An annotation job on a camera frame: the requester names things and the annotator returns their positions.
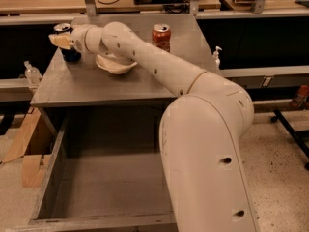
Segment dark blue pepsi can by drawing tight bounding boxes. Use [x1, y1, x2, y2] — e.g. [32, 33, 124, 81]
[54, 23, 81, 62]

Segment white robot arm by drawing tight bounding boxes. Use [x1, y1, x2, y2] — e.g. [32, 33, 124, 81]
[49, 22, 260, 232]

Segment white pump dispenser bottle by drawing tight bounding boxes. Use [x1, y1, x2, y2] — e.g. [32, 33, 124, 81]
[212, 46, 222, 68]

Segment open grey top drawer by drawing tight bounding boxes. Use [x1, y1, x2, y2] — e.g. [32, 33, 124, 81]
[6, 107, 179, 232]

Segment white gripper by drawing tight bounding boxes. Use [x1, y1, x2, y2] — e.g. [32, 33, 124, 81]
[48, 24, 97, 54]

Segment black chair base leg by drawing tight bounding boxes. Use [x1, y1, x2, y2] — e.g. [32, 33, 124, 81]
[270, 109, 309, 159]

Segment white ceramic bowl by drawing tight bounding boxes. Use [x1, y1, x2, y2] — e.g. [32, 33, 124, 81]
[96, 55, 137, 74]

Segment clear plastic bottle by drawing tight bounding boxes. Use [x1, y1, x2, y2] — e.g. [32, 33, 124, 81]
[24, 61, 42, 85]

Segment brown cardboard pieces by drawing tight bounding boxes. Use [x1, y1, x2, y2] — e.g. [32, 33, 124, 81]
[2, 108, 53, 188]

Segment orange bottle on floor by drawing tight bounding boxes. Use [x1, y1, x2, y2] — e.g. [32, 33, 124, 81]
[291, 85, 309, 108]

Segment red coca-cola can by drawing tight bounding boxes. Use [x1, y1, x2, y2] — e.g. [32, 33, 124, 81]
[152, 23, 171, 52]

